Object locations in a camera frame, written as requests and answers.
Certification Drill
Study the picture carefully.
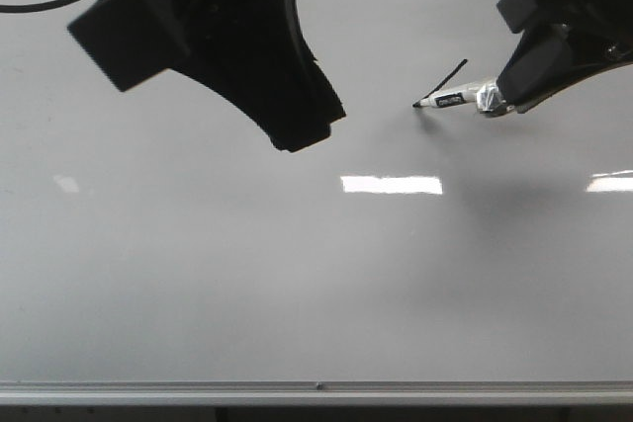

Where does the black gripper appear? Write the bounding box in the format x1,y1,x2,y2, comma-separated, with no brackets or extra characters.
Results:
68,0,345,152
497,0,632,114

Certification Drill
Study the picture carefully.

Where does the taped whiteboard marker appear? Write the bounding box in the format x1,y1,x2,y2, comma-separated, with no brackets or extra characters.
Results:
412,77,515,118

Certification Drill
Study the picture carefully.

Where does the white whiteboard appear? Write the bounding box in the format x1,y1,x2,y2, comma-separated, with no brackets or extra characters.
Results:
1,0,632,382

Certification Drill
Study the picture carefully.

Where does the aluminium whiteboard tray rail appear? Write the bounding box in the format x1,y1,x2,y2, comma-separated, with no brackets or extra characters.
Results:
1,381,632,407

